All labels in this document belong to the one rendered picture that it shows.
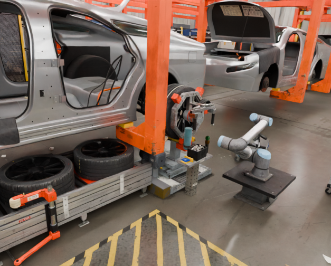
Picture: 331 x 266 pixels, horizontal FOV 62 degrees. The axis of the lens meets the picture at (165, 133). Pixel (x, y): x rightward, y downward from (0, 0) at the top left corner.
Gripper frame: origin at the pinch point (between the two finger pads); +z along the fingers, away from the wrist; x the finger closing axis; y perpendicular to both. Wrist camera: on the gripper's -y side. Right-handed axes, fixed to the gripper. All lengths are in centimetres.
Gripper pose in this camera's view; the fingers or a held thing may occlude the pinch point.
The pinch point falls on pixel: (257, 148)
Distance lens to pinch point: 321.9
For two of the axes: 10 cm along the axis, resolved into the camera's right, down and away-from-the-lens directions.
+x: -1.1, -1.4, -9.8
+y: -9.8, -1.3, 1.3
